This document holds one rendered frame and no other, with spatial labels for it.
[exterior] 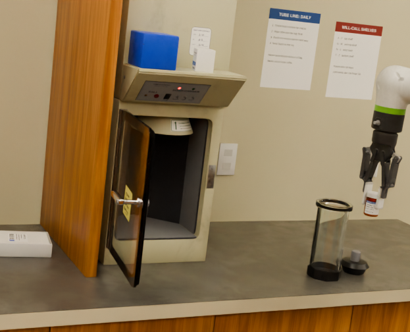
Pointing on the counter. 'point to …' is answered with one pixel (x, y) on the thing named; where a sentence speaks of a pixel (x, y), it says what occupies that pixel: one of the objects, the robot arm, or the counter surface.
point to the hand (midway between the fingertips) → (374, 196)
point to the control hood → (221, 97)
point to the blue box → (153, 50)
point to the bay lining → (178, 176)
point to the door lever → (124, 199)
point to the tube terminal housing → (199, 11)
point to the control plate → (151, 87)
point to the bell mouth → (168, 125)
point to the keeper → (210, 176)
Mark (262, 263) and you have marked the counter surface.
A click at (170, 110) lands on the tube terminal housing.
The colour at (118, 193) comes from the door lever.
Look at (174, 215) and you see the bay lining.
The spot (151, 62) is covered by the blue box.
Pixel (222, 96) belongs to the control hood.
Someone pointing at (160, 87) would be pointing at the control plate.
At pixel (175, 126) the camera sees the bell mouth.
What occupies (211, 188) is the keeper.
